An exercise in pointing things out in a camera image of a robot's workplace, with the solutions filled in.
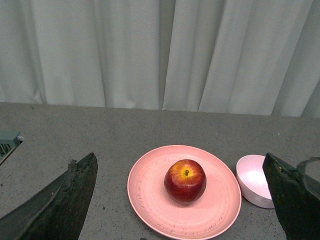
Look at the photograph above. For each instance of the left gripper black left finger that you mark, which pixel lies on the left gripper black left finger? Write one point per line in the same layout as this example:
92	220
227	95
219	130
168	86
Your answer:
59	210

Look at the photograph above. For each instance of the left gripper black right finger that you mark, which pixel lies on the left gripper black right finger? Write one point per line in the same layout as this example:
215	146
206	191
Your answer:
295	196

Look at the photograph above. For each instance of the red yellow apple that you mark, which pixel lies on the red yellow apple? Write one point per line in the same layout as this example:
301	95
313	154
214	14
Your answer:
185	182

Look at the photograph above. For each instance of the pink bowl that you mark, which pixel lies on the pink bowl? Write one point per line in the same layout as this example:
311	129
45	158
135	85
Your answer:
252	181

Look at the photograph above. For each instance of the pink plate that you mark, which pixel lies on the pink plate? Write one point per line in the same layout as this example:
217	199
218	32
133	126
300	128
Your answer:
211	215

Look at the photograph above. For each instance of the grey green plastic crate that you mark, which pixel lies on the grey green plastic crate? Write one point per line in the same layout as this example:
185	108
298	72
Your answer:
10	140

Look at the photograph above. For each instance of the white curtain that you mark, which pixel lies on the white curtain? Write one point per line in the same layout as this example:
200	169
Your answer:
259	57

